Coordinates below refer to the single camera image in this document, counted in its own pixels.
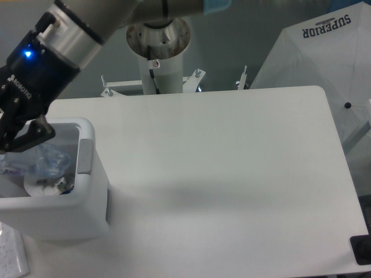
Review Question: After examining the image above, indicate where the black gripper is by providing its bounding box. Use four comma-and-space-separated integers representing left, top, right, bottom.
1, 31, 80, 153

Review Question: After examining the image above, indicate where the crushed clear plastic bottle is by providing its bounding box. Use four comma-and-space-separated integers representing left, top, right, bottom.
1, 143, 71, 178

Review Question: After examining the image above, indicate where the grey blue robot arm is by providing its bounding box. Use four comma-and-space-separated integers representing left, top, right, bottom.
1, 1, 230, 153

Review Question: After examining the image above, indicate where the white plastic trash can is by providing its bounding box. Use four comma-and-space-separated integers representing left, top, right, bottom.
1, 117, 110, 241

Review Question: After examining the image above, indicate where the white paper sheet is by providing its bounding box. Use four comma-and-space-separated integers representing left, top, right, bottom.
1, 222, 30, 277

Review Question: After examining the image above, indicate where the white umbrella with lettering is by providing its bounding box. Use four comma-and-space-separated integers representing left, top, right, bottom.
251, 1, 370, 142

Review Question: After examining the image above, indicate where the black device at table edge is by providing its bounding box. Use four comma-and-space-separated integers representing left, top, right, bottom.
350, 235, 370, 265

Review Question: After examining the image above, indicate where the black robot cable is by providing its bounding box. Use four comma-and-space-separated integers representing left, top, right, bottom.
146, 45, 161, 95

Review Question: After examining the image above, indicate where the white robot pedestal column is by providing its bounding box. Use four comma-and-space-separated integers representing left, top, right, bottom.
138, 54, 183, 95

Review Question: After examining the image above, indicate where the white metal base bracket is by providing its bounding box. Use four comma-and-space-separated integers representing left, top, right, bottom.
101, 65, 251, 97

